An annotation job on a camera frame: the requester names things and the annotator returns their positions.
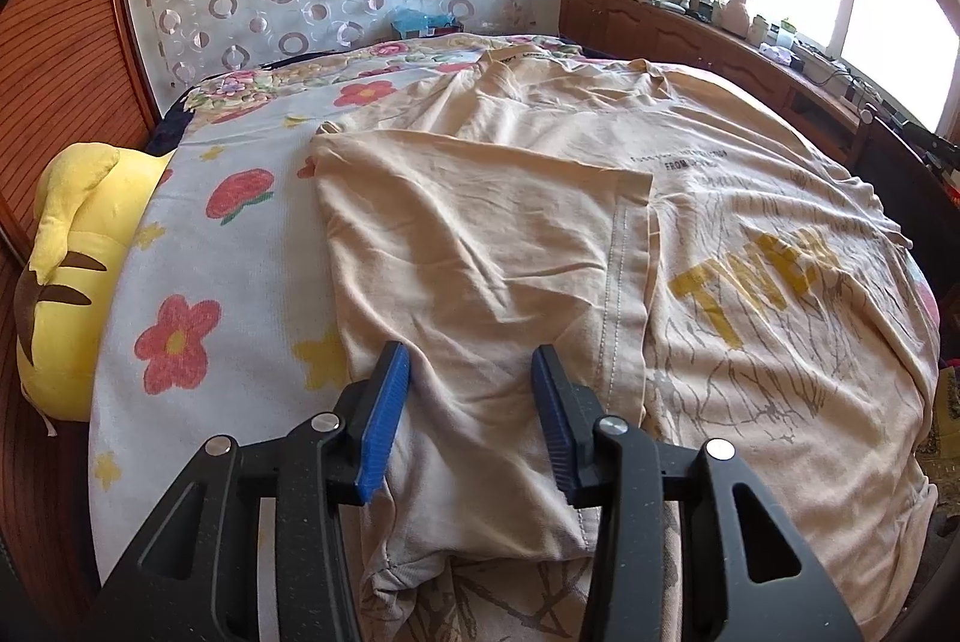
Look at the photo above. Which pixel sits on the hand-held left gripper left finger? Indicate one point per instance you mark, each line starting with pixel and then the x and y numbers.
pixel 382 424

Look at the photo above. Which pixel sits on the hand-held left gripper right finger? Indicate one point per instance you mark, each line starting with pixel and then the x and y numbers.
pixel 551 417

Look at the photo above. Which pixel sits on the beige printed t-shirt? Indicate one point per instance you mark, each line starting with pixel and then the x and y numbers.
pixel 487 252

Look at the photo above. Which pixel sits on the white flower print blanket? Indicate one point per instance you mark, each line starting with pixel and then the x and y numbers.
pixel 225 282

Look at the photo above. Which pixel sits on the yellow plush toy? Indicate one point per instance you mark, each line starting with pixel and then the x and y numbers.
pixel 67 312

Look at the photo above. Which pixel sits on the floral rose quilt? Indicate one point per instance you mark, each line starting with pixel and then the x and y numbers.
pixel 247 87

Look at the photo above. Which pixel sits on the wooden cabinet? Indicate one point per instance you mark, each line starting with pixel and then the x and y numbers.
pixel 660 34

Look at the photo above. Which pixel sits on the blue plastic bag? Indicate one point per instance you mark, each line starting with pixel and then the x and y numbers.
pixel 416 22

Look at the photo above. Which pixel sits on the dark chair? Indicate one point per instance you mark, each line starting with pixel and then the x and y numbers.
pixel 900 199

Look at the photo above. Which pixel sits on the pale pink bottle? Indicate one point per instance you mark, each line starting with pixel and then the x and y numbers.
pixel 736 12

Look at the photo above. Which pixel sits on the wooden louvered wardrobe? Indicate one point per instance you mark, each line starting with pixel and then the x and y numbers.
pixel 60 49

